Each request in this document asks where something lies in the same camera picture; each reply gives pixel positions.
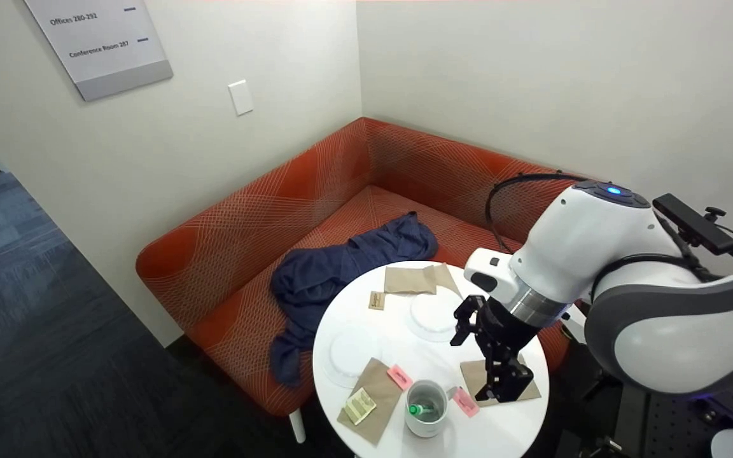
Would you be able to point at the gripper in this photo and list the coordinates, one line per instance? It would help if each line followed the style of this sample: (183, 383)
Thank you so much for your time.
(504, 331)

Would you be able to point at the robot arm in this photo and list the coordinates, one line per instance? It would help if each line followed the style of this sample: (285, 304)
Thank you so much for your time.
(595, 242)

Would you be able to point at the green marker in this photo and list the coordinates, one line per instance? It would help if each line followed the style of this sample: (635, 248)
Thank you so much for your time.
(418, 409)

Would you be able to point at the pink packet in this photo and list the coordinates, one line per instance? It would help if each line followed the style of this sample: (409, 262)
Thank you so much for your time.
(399, 376)
(466, 402)

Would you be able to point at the white mug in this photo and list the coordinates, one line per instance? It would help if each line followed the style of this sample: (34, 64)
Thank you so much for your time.
(425, 423)

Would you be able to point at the folded brown paper napkin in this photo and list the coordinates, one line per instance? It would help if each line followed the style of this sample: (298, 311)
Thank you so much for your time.
(408, 280)

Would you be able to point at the small brown packet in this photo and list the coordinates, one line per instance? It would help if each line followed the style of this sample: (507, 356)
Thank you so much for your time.
(376, 301)

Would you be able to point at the yellow packet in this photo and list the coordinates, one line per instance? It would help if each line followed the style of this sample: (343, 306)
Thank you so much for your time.
(359, 406)

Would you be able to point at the dark blue garment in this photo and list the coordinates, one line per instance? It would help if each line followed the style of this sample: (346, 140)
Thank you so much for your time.
(335, 267)

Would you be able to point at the orange patterned corner sofa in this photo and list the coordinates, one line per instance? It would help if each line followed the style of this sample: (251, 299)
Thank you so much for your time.
(265, 222)

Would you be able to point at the camera on mount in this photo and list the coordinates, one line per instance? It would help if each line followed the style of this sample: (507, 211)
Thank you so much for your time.
(691, 224)

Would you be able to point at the white switch plate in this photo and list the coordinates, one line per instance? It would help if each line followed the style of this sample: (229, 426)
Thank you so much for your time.
(240, 97)

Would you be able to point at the grey wall sign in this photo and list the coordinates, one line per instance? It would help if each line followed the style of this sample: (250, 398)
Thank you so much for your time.
(102, 44)

